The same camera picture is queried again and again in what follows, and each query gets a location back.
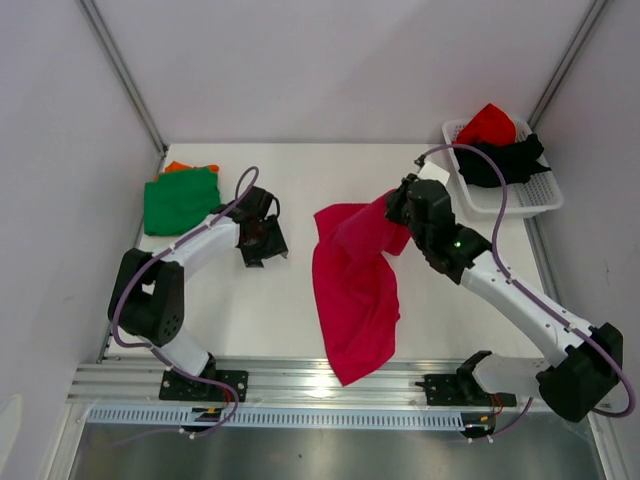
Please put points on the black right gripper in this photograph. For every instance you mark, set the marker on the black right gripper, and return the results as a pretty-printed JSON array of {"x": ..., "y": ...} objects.
[{"x": 400, "y": 201}]

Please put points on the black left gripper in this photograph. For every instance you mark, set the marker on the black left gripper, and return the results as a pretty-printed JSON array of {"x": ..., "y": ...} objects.
[{"x": 276, "y": 245}]

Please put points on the pink t shirt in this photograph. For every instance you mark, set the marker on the pink t shirt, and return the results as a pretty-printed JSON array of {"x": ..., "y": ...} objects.
[{"x": 355, "y": 287}]

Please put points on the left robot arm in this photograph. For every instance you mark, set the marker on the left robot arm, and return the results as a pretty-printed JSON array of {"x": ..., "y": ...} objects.
[{"x": 147, "y": 305}]

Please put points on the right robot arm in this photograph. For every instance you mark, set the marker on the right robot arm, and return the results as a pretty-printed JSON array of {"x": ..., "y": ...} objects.
[{"x": 580, "y": 363}]

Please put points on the green folded t shirt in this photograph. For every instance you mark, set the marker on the green folded t shirt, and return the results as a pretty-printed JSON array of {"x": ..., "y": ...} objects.
[{"x": 176, "y": 202}]

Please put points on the orange folded t shirt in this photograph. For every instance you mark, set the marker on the orange folded t shirt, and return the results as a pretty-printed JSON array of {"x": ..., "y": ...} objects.
[{"x": 175, "y": 166}]

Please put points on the red t shirt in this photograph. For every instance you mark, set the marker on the red t shirt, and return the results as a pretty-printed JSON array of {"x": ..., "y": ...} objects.
[{"x": 490, "y": 125}]

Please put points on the black t shirt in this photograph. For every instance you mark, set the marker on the black t shirt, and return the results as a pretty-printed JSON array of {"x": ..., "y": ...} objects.
[{"x": 517, "y": 162}]

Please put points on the white plastic basket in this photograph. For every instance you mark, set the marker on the white plastic basket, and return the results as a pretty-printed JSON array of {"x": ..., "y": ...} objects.
[{"x": 540, "y": 194}]

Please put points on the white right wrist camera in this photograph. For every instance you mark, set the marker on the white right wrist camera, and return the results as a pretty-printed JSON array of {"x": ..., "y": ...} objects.
[{"x": 432, "y": 171}]

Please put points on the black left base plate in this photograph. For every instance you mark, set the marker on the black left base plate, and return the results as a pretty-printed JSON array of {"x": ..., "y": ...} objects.
[{"x": 175, "y": 387}]

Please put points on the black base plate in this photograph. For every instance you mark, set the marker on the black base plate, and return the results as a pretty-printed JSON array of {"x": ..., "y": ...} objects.
[
  {"x": 454, "y": 390},
  {"x": 175, "y": 387}
]

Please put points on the aluminium front rail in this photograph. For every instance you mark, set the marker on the aluminium front rail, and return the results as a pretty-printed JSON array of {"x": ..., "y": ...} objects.
[{"x": 272, "y": 382}]

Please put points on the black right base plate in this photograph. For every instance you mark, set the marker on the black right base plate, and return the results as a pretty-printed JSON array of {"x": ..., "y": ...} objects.
[{"x": 454, "y": 390}]

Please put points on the white slotted cable duct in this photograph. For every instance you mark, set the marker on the white slotted cable duct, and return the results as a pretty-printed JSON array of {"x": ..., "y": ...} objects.
[{"x": 413, "y": 420}]

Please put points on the right aluminium corner post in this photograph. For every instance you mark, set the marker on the right aluminium corner post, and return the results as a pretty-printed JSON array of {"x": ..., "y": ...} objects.
[{"x": 577, "y": 44}]

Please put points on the aluminium corner post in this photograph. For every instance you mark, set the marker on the aluminium corner post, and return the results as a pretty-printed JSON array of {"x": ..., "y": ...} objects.
[
  {"x": 577, "y": 44},
  {"x": 114, "y": 57}
]

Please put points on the left aluminium corner post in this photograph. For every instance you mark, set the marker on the left aluminium corner post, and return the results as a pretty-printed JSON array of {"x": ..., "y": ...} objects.
[{"x": 114, "y": 57}]

